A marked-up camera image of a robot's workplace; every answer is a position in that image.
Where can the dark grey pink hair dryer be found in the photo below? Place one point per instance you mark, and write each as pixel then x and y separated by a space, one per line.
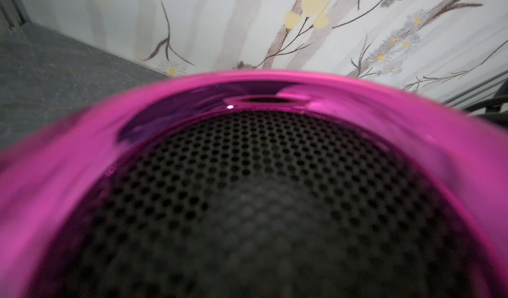
pixel 257 184

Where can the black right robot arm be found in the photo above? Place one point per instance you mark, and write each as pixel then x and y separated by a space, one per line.
pixel 493 106

